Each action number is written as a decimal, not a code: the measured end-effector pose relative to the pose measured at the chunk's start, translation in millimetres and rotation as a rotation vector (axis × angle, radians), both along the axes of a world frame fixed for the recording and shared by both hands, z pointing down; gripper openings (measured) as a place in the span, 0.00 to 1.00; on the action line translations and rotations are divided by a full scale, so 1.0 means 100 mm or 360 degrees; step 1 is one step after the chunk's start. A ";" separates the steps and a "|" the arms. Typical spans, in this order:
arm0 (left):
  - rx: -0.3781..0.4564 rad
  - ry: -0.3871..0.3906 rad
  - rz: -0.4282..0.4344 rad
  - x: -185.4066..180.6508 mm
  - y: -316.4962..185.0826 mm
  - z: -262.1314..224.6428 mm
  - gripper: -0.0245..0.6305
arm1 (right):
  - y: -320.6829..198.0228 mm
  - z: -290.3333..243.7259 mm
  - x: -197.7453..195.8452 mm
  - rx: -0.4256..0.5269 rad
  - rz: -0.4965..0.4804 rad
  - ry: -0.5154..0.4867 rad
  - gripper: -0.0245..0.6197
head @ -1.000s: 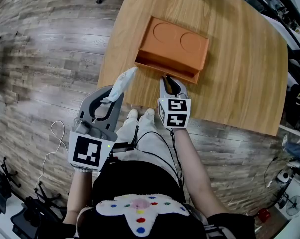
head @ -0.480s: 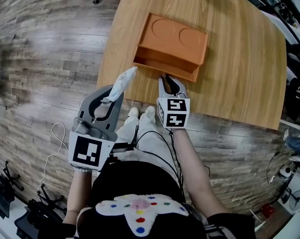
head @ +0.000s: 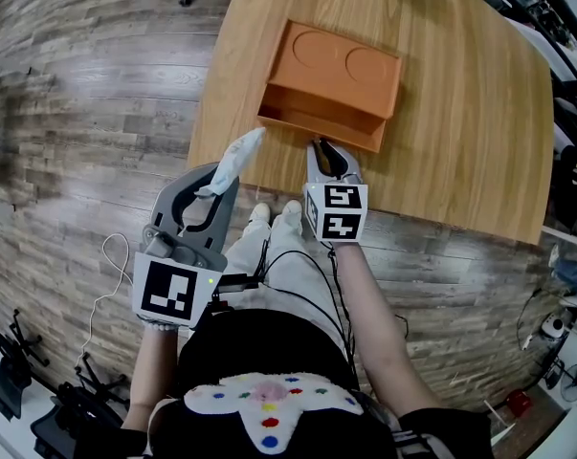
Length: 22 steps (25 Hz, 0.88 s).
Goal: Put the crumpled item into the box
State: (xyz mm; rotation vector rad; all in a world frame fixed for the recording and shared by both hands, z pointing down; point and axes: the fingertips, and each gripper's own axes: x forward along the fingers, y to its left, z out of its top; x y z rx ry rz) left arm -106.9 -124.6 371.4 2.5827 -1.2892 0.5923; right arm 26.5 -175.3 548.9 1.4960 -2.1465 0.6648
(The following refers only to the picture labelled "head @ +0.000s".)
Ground small black cable device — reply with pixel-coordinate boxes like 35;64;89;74
216;273;261;292

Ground black office chair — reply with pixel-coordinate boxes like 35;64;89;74
30;352;131;459
0;308;51;423

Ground person's white right shoe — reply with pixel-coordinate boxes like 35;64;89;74
279;199;304;225

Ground person's white shoe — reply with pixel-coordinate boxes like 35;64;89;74
279;199;304;225
248;202;272;225

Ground thin white cable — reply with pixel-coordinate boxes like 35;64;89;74
74;231;135;368

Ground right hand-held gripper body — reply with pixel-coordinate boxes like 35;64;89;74
302;171;369;244

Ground orange box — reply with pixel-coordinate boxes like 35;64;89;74
256;20;404;154

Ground white paper item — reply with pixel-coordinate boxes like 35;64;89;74
193;126;267;198

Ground black cable bundle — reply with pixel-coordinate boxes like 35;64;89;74
254;242;410;377

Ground small white camera device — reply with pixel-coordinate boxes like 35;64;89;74
540;317;566;340

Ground person's right forearm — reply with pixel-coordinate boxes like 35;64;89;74
332;240;445;419

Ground small red container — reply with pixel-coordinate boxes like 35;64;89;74
505;388;534;419

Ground person's white left shoe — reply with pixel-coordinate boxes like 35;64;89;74
248;202;272;225

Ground white bead bracelet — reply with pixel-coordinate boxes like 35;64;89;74
141;315;180;333

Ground black floor fan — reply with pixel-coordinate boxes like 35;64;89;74
559;362;577;404

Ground person's black dotted-patch top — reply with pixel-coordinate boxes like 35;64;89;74
119;307;496;459

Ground person's left forearm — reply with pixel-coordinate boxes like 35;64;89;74
122;321;182;432

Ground person's light grey trousers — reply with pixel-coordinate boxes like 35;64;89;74
222;211;357;359

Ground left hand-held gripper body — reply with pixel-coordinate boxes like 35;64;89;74
133;224;229;330

